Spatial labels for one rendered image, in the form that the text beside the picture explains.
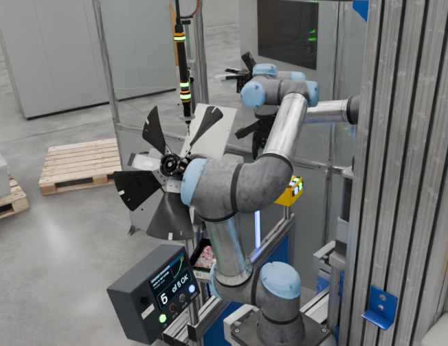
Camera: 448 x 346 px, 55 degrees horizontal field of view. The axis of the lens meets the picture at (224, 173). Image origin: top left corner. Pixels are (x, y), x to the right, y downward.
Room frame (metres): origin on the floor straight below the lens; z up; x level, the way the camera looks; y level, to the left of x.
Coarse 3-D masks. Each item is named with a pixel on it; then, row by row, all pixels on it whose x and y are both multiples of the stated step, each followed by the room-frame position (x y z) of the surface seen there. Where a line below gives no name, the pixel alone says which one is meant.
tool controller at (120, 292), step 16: (160, 256) 1.12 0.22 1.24; (176, 256) 1.11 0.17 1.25; (128, 272) 1.07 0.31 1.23; (144, 272) 1.04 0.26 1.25; (160, 272) 1.04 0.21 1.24; (176, 272) 1.09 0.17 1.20; (192, 272) 1.14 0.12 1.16; (112, 288) 0.99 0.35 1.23; (128, 288) 0.97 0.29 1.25; (144, 288) 0.98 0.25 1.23; (160, 288) 1.02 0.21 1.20; (176, 288) 1.06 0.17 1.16; (128, 304) 0.95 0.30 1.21; (144, 304) 0.95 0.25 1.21; (176, 304) 1.04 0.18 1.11; (128, 320) 0.96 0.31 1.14; (144, 320) 0.94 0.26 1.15; (128, 336) 0.97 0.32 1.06; (144, 336) 0.93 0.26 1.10
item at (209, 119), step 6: (210, 108) 2.05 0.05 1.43; (216, 108) 1.99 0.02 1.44; (204, 114) 2.09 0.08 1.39; (210, 114) 1.99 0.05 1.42; (216, 114) 1.94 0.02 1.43; (222, 114) 1.91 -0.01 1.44; (204, 120) 2.02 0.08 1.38; (210, 120) 1.94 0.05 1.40; (216, 120) 1.90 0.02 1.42; (204, 126) 1.94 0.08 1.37; (210, 126) 1.90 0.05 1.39; (198, 132) 1.95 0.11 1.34; (204, 132) 1.89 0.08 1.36; (198, 138) 1.90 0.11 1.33; (192, 144) 1.90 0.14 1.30
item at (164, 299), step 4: (160, 292) 1.01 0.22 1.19; (164, 292) 1.02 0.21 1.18; (168, 292) 1.03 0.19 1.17; (160, 296) 1.01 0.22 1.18; (164, 296) 1.02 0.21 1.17; (168, 296) 1.03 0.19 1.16; (160, 300) 1.00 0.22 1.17; (164, 300) 1.01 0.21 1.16; (168, 300) 1.02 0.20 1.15; (160, 304) 1.00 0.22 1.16; (164, 304) 1.01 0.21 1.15
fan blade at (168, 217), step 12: (168, 192) 1.80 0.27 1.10; (168, 204) 1.76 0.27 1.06; (180, 204) 1.78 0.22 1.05; (156, 216) 1.72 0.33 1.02; (168, 216) 1.72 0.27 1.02; (180, 216) 1.74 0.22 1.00; (156, 228) 1.69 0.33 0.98; (168, 228) 1.69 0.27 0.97; (180, 228) 1.70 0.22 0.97; (192, 228) 1.71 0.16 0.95
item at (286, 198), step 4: (292, 176) 1.95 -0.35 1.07; (296, 176) 1.94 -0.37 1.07; (292, 180) 1.91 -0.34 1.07; (300, 180) 1.91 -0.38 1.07; (296, 184) 1.87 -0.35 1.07; (288, 188) 1.83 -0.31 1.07; (292, 188) 1.83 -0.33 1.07; (284, 192) 1.81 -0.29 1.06; (288, 192) 1.80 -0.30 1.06; (300, 192) 1.91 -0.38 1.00; (280, 196) 1.83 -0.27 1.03; (284, 196) 1.81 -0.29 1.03; (288, 196) 1.80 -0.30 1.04; (296, 196) 1.86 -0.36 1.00; (276, 200) 1.84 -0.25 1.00; (280, 200) 1.83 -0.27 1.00; (284, 200) 1.81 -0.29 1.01; (288, 200) 1.80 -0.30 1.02; (292, 200) 1.82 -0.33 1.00; (280, 204) 1.83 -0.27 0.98; (284, 204) 1.81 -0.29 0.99; (288, 204) 1.80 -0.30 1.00
